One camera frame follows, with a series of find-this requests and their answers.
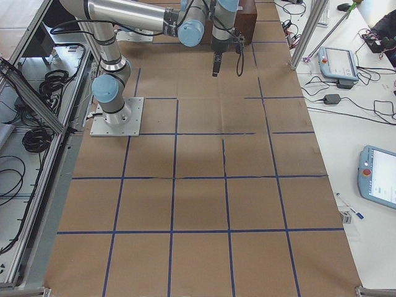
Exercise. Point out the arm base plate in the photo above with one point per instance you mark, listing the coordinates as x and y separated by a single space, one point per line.
126 122

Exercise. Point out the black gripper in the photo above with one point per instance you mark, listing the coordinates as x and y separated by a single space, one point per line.
219 47

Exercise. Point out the near teach pendant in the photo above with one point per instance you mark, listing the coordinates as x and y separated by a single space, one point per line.
376 175

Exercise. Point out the far teach pendant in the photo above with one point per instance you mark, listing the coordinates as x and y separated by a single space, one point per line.
337 63

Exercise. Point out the blue white pen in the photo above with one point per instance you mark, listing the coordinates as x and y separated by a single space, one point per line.
358 214

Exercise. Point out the aluminium frame post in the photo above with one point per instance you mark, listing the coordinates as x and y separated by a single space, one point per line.
308 30

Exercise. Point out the teach pendant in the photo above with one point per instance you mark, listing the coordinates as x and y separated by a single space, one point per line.
337 63
376 175

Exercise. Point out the brown paper table cover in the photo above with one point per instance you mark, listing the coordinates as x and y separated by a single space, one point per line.
224 193

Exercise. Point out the black power adapter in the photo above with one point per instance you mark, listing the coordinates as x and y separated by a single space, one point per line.
331 99

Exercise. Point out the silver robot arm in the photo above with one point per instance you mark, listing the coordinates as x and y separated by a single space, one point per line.
187 24

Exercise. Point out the dark wooden drawer cabinet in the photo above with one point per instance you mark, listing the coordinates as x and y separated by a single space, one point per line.
245 22

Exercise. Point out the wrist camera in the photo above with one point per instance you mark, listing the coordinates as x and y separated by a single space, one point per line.
238 40

